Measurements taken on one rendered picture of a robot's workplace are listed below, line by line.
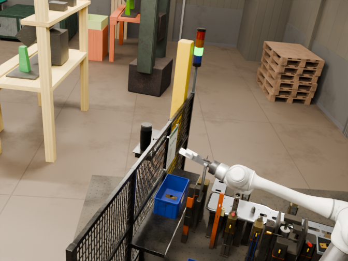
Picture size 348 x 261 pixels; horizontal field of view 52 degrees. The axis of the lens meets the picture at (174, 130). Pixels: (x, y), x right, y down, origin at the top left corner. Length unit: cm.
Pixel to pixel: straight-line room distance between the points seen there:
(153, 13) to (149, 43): 52
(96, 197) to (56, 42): 256
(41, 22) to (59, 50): 96
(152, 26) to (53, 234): 399
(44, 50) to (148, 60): 277
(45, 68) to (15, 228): 173
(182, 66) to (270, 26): 746
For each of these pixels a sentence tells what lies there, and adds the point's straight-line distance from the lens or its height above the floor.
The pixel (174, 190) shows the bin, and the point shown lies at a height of 103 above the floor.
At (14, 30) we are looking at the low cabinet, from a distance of 1013.
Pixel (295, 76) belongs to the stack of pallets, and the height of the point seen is 57.
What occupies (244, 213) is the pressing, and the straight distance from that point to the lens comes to 266.
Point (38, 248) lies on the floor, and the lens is 374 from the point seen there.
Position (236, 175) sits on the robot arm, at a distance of 170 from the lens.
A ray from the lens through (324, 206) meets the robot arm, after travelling 193.
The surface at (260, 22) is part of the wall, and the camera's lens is 1001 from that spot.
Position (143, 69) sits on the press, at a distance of 671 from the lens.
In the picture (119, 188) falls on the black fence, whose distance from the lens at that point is 181.
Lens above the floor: 264
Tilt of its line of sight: 27 degrees down
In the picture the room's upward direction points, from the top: 7 degrees clockwise
